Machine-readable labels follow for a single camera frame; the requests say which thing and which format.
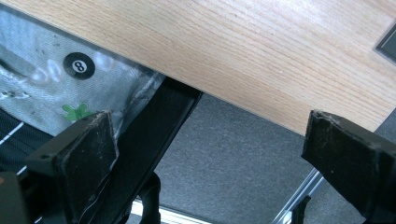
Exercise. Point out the black bracket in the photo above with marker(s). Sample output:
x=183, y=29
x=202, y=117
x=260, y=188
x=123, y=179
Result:
x=151, y=199
x=301, y=211

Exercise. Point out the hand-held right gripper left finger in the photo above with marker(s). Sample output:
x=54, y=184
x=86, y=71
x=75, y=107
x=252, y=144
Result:
x=84, y=149

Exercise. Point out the grey printed pants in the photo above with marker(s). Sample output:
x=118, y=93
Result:
x=40, y=93

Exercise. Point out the black cloth with white stripes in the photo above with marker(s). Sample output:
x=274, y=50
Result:
x=18, y=140

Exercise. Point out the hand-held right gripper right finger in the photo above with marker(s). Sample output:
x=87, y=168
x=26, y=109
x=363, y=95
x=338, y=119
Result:
x=351, y=149

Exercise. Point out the dark framed flat object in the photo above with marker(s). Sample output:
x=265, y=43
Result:
x=389, y=46

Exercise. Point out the black bar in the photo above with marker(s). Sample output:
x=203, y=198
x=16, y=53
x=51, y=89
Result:
x=155, y=124

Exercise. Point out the silver metal rail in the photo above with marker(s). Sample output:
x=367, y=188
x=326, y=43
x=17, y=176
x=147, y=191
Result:
x=299, y=196
x=174, y=216

